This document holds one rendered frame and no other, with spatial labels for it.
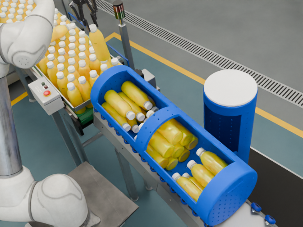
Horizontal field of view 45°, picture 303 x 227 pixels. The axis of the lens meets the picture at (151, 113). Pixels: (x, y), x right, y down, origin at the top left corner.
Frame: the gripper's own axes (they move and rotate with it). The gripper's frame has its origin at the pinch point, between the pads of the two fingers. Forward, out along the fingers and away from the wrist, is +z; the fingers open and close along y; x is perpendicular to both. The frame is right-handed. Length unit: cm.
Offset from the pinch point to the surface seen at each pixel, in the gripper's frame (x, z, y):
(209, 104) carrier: -49, 46, 29
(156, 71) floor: 91, 146, 72
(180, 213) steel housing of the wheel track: -82, 56, -18
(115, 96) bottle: -25.2, 27.1, -9.8
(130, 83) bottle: -22.0, 28.6, 1.0
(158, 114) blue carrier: -56, 20, -3
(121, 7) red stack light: 28.4, 20.5, 30.0
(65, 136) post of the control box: 10, 69, -39
